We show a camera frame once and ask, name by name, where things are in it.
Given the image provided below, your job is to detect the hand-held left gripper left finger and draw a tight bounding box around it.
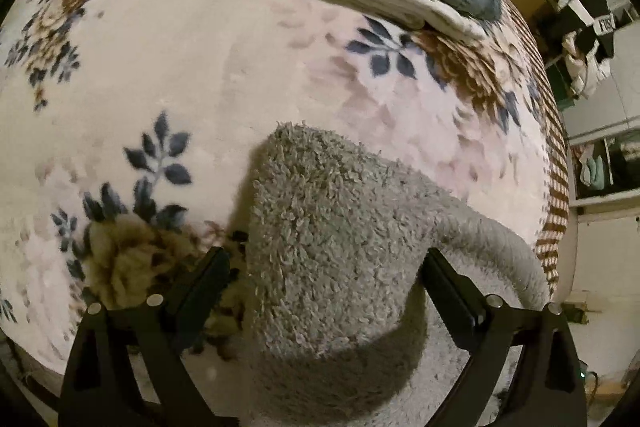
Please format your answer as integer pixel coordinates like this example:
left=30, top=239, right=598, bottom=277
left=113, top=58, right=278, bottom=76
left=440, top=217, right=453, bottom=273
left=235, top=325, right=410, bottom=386
left=59, top=247, right=238, bottom=427

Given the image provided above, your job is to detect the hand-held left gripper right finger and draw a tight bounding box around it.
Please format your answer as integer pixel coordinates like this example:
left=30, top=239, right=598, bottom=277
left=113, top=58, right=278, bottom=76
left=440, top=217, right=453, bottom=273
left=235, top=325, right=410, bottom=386
left=421, top=248, right=587, bottom=427

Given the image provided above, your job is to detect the grey fluffy towel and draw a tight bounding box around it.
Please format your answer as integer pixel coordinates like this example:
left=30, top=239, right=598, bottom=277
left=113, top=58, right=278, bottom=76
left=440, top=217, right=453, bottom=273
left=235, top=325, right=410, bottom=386
left=240, top=121, right=551, bottom=427

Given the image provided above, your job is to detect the brown checkered bed sheet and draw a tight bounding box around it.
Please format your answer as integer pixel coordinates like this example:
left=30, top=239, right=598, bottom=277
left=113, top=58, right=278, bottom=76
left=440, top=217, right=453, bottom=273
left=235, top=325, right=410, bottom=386
left=500, top=0, right=571, bottom=298

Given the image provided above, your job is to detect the teal folded cloth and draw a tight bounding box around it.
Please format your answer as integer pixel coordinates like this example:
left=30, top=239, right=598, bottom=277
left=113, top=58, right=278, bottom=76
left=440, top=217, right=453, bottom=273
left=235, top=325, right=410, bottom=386
left=580, top=154, right=606, bottom=188

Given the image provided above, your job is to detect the floral blanket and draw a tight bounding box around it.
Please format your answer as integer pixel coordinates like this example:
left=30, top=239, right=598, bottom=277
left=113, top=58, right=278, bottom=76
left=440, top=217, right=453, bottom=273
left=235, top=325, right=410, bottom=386
left=0, top=0, right=556, bottom=373

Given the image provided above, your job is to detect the white wardrobe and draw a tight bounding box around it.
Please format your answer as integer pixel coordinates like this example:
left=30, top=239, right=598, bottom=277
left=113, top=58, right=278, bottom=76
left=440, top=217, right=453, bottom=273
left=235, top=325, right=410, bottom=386
left=545, top=0, right=640, bottom=218

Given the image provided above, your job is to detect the black and white jacket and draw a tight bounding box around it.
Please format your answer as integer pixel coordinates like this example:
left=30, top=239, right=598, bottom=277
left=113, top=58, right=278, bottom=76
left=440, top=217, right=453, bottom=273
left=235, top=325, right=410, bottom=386
left=537, top=0, right=616, bottom=58

